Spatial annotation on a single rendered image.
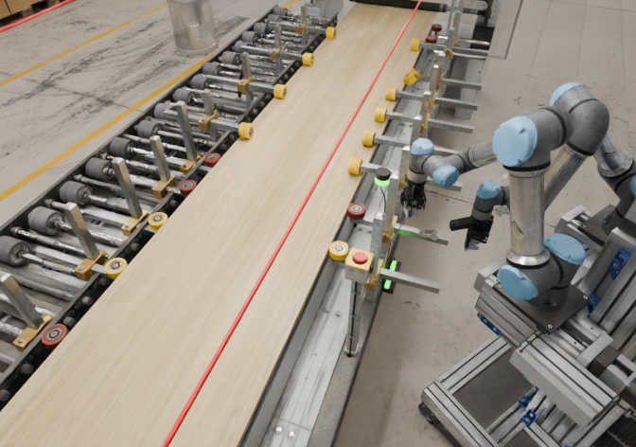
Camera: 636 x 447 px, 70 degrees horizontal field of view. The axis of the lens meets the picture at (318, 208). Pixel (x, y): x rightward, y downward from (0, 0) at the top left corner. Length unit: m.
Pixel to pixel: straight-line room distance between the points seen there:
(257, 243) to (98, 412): 0.79
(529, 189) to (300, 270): 0.88
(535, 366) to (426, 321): 1.24
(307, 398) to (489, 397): 0.94
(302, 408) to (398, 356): 0.97
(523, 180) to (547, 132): 0.13
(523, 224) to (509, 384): 1.23
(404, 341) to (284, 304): 1.16
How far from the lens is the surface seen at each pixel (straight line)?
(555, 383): 1.63
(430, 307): 2.85
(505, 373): 2.48
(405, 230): 2.01
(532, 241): 1.39
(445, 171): 1.56
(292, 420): 1.78
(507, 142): 1.27
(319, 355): 1.89
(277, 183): 2.16
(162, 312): 1.74
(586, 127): 1.62
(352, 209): 2.01
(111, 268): 1.94
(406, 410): 2.51
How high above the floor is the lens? 2.26
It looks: 42 degrees down
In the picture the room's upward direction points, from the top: straight up
